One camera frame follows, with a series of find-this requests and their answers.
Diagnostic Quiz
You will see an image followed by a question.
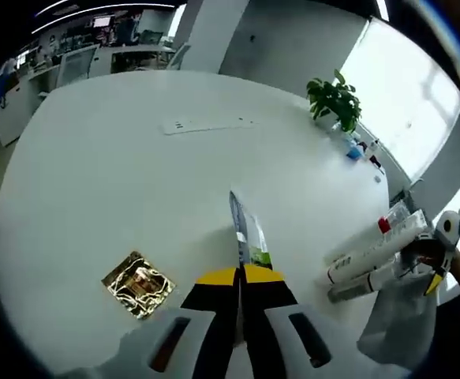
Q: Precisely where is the person in dark clothes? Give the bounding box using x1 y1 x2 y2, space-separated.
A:
418 283 460 379

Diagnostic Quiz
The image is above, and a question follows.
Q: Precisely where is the green black skincare packet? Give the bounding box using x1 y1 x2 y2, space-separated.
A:
228 190 273 272

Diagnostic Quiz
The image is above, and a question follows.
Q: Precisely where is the white mesh office chair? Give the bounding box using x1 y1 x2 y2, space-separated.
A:
58 45 100 82
168 45 191 70

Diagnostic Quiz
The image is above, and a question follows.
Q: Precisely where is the white table socket panel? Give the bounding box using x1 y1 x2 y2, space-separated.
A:
160 116 256 136

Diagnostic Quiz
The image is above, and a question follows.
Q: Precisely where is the small clear skincare bottle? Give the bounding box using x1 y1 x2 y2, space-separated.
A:
327 270 398 304

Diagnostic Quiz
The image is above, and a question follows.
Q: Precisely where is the gold foil skincare sachet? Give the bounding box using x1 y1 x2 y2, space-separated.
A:
101 250 177 321

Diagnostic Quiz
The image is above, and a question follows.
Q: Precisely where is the green potted plant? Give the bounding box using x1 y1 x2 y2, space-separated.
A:
306 69 363 133

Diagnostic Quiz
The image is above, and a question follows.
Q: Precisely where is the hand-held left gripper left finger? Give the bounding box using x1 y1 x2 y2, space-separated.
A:
117 266 241 379

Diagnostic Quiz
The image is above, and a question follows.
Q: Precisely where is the red collar skincare pump bottle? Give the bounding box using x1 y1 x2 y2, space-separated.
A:
377 199 430 235

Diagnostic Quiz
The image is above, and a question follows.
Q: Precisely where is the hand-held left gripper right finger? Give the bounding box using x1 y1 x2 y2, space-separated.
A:
240 265 368 379

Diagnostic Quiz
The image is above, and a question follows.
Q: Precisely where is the grey mesh office chair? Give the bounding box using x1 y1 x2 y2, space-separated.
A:
357 260 439 368

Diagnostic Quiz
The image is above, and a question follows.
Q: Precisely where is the white skincare tube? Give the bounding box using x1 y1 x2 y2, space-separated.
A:
323 231 428 286

